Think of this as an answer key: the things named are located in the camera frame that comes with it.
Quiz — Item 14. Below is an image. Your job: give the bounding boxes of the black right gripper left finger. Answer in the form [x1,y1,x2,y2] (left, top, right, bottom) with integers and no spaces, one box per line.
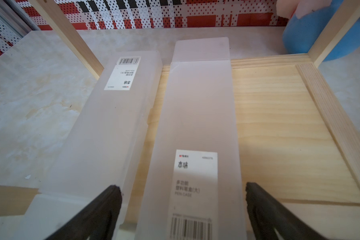
[47,185,123,240]

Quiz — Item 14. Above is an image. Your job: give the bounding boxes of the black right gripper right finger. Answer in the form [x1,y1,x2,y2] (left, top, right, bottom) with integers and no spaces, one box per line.
[246,182,326,240]

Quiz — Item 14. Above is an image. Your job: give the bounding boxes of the wooden two-tier shelf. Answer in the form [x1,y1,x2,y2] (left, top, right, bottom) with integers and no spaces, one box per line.
[0,0,360,240]

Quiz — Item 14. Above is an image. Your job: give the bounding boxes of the pink pig plush toy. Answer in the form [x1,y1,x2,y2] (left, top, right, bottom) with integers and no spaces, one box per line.
[276,1,360,61]

